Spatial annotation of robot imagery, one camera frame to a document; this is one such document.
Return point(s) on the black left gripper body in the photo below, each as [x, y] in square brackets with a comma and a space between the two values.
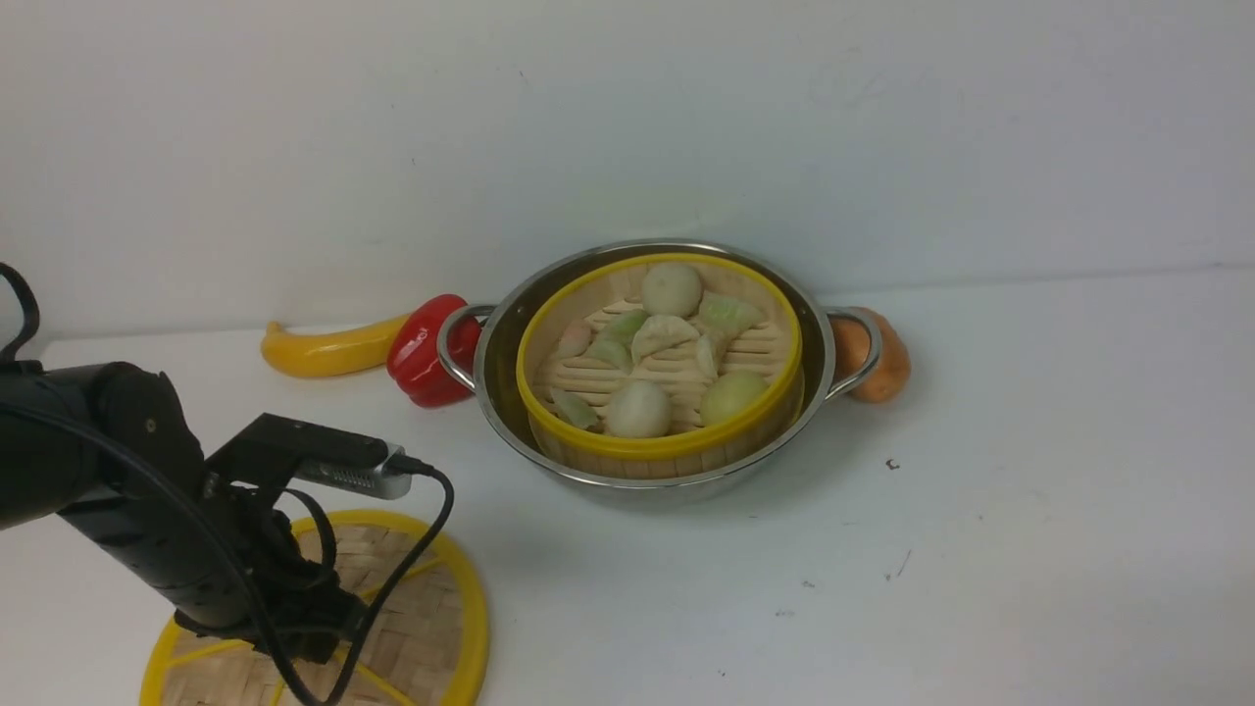
[304, 598]

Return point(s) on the yellow woven bamboo steamer lid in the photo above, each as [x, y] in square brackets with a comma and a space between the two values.
[429, 646]

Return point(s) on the yellow rimmed bamboo steamer basket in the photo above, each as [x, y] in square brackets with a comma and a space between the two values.
[567, 398]

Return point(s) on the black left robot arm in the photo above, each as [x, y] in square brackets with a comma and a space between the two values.
[48, 471]

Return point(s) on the stainless steel pot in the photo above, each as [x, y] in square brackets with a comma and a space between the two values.
[479, 347]

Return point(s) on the yellow toy banana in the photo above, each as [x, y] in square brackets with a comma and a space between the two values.
[329, 355]

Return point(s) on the red toy bell pepper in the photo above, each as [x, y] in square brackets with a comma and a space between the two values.
[412, 360]

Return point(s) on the pink tinted dumpling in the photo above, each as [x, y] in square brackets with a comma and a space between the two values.
[574, 340]

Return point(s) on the white round bun front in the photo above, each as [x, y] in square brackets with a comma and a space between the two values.
[640, 409]

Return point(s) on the white round bun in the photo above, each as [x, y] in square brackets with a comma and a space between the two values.
[640, 409]
[671, 289]

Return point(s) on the green dumpling left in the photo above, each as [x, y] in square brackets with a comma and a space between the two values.
[612, 352]

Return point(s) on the green dumpling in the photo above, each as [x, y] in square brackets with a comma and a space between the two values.
[612, 352]
[621, 329]
[728, 316]

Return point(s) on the green dumpling centre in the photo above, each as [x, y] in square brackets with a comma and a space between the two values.
[621, 329]

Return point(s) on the white folded dumpling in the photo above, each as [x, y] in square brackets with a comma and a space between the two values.
[661, 333]

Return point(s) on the pale green bun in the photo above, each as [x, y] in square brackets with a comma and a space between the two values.
[730, 395]

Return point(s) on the green dumpling right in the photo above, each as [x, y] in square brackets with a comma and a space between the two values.
[728, 316]

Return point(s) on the orange brown toy potato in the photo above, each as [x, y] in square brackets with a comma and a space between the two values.
[894, 368]

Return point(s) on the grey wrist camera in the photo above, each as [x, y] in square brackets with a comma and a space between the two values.
[273, 451]

